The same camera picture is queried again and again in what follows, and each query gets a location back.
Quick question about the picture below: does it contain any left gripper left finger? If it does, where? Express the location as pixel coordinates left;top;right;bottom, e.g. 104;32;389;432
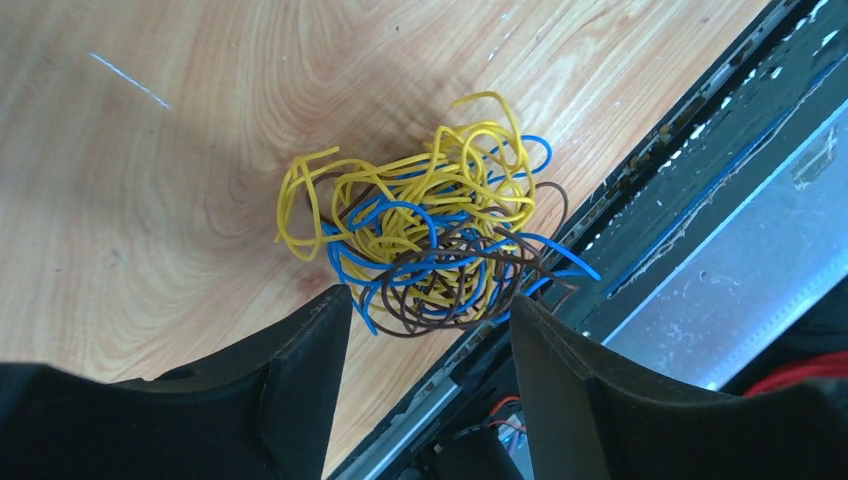
1;285;352;479

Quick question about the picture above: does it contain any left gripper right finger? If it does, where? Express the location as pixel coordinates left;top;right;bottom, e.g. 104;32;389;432
510;297;847;479

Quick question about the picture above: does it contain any brown wire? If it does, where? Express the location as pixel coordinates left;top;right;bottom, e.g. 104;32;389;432
304;170;578;339

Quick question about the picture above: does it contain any yellow wire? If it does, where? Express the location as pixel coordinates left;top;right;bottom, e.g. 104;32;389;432
274;91;538;329

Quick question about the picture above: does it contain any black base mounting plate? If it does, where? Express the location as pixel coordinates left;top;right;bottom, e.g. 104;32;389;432
335;1;847;479

